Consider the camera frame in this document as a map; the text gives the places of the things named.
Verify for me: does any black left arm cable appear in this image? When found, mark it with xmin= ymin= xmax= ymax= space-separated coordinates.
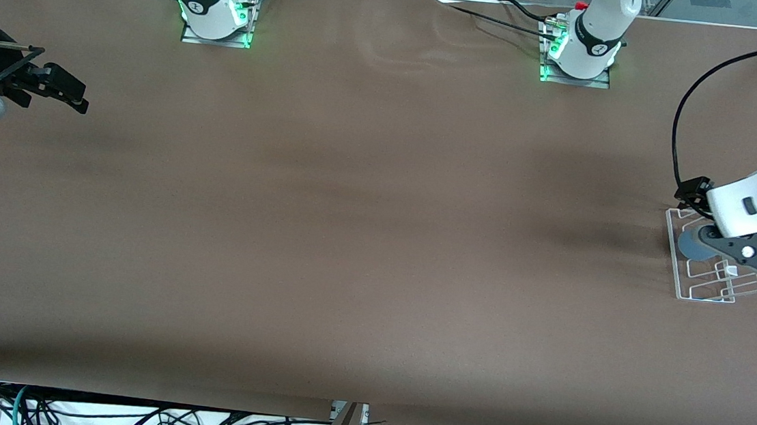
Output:
xmin=667 ymin=35 xmax=757 ymax=199

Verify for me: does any blue plastic cup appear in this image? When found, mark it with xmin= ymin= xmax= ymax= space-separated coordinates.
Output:
xmin=675 ymin=222 xmax=719 ymax=265

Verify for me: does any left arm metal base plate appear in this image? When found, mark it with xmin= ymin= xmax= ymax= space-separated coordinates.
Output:
xmin=537 ymin=15 xmax=616 ymax=89

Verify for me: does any brown table cover sheet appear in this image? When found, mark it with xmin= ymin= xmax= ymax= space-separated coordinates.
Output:
xmin=0 ymin=0 xmax=757 ymax=425

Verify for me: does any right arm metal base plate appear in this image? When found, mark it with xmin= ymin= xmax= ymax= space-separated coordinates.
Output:
xmin=180 ymin=0 xmax=261 ymax=50

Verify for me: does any black cable on table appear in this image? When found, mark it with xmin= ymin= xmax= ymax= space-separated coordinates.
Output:
xmin=435 ymin=0 xmax=569 ymax=41

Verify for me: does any teal floor cable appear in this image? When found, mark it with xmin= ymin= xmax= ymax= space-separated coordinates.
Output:
xmin=9 ymin=384 xmax=36 ymax=425

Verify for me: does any small silver metal bracket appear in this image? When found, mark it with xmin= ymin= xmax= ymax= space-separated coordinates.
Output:
xmin=331 ymin=400 xmax=371 ymax=425

